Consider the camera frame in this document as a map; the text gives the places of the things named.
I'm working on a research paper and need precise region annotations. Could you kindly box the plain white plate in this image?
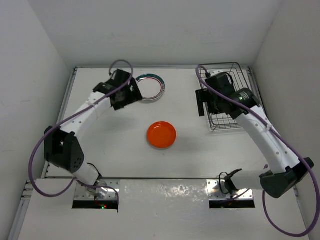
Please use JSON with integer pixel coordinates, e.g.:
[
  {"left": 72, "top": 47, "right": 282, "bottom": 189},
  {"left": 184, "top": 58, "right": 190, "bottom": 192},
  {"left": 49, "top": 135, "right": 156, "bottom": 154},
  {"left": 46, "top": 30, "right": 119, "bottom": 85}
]
[{"left": 136, "top": 73, "right": 166, "bottom": 104}]

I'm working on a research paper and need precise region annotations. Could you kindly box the orange plastic plate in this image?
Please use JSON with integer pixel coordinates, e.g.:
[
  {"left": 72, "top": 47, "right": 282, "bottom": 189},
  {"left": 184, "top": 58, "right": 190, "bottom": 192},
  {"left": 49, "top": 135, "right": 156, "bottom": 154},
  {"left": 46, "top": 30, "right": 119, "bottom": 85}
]
[{"left": 146, "top": 121, "right": 177, "bottom": 149}]

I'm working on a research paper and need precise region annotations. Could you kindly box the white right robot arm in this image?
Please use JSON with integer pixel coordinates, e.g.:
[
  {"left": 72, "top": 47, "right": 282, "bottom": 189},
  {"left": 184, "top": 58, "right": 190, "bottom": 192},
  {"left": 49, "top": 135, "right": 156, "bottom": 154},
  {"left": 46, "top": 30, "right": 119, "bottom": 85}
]
[{"left": 195, "top": 71, "right": 314, "bottom": 199}]

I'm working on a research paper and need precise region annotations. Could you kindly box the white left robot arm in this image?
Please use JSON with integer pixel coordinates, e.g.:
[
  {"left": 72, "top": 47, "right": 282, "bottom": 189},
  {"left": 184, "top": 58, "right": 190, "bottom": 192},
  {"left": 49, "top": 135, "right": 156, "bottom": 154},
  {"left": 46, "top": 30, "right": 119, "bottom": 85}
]
[{"left": 44, "top": 69, "right": 142, "bottom": 186}]

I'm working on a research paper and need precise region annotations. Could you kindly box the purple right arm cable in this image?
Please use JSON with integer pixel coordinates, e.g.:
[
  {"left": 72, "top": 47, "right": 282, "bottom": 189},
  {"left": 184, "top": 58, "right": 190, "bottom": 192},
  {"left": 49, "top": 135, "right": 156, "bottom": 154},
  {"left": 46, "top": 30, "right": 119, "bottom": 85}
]
[{"left": 195, "top": 65, "right": 320, "bottom": 238}]

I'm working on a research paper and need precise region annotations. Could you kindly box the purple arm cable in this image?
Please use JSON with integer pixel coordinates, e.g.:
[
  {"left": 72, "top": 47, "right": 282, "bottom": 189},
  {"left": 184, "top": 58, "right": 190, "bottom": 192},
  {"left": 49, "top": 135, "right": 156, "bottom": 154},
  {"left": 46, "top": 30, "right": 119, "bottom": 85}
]
[
  {"left": 28, "top": 59, "right": 135, "bottom": 201},
  {"left": 195, "top": 65, "right": 320, "bottom": 238}
]

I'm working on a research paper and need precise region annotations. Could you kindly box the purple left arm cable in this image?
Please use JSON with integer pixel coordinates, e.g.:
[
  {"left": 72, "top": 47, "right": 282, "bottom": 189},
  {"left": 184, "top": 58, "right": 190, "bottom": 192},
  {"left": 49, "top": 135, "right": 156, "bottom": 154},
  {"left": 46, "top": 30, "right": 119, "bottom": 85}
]
[{"left": 28, "top": 59, "right": 135, "bottom": 201}]

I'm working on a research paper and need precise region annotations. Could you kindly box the grey wire dish rack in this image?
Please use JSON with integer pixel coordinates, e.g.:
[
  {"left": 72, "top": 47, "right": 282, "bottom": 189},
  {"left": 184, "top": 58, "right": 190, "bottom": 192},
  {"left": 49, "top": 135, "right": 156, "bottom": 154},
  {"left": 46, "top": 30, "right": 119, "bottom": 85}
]
[{"left": 202, "top": 61, "right": 260, "bottom": 132}]

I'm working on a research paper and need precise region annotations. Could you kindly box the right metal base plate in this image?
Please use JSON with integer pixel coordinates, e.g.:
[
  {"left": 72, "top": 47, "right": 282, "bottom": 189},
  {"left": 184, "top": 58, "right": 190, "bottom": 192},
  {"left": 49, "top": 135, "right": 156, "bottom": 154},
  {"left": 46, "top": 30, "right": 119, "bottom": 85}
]
[{"left": 207, "top": 178, "right": 254, "bottom": 201}]

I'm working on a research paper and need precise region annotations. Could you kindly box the metal base plate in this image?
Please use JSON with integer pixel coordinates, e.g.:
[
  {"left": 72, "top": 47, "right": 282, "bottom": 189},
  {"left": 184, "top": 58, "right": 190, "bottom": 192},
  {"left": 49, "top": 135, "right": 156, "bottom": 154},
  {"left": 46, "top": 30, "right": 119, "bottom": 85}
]
[
  {"left": 73, "top": 178, "right": 120, "bottom": 201},
  {"left": 207, "top": 178, "right": 254, "bottom": 201}
]

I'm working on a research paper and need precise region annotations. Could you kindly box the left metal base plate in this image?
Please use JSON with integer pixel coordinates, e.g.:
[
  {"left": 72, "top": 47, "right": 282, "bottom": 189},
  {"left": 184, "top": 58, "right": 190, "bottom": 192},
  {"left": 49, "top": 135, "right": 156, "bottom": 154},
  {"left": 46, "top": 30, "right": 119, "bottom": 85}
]
[{"left": 73, "top": 178, "right": 120, "bottom": 201}]

